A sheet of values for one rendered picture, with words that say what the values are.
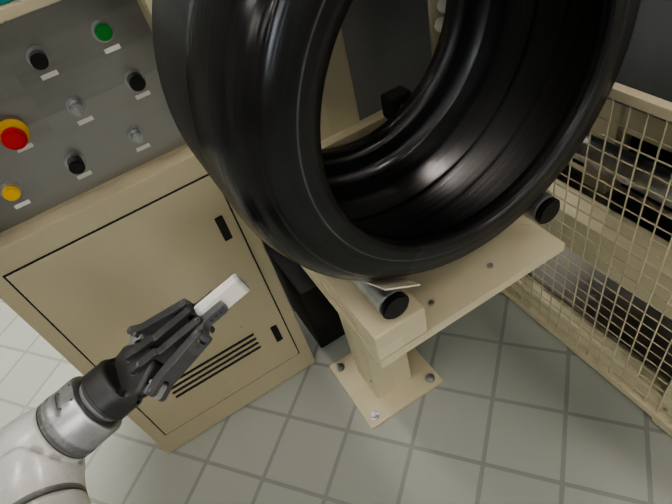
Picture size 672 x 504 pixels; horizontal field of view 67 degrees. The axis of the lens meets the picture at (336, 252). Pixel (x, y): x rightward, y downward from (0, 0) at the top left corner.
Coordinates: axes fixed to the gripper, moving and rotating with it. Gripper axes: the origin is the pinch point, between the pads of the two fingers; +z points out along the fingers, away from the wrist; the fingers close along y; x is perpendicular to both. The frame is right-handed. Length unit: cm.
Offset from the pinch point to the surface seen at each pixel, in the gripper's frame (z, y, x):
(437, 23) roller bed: 63, 37, 14
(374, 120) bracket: 37.7, 24.6, 12.7
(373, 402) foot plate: -2, 27, 99
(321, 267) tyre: 12.6, -9.1, -2.2
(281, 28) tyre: 22.1, -11.2, -28.3
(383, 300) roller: 16.2, -9.4, 10.6
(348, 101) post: 35.5, 26.6, 7.2
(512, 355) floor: 41, 14, 112
